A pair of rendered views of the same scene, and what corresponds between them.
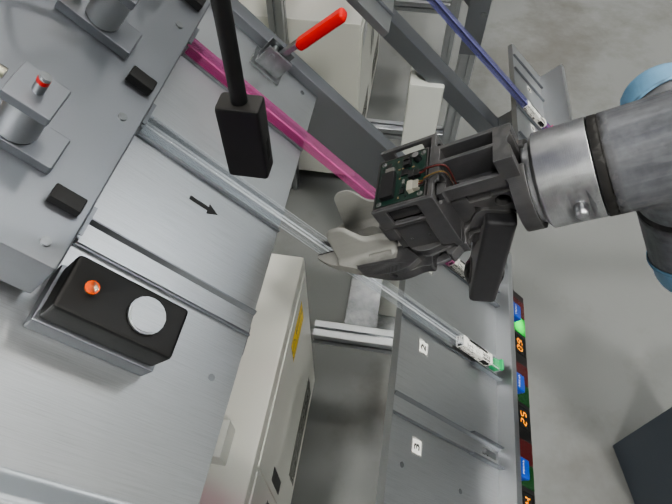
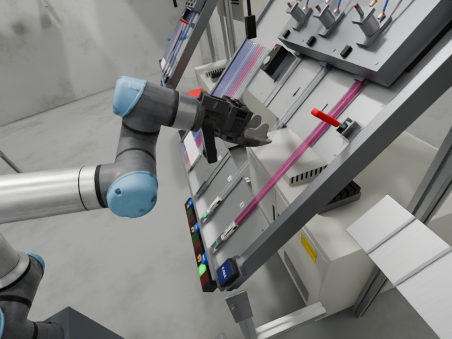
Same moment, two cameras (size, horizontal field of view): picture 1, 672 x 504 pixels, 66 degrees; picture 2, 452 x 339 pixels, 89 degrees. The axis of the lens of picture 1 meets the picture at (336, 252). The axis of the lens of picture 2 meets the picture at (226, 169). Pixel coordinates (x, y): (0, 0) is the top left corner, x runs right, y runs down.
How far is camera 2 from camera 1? 0.77 m
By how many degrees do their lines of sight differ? 84
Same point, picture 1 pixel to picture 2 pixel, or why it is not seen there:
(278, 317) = (311, 224)
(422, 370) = (227, 173)
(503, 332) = (206, 233)
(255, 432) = (282, 188)
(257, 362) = not seen: hidden behind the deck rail
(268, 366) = not seen: hidden behind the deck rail
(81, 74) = (315, 27)
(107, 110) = (305, 35)
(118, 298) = (272, 54)
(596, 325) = not seen: outside the picture
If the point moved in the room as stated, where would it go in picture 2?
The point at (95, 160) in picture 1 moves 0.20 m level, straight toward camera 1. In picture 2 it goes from (294, 37) to (224, 40)
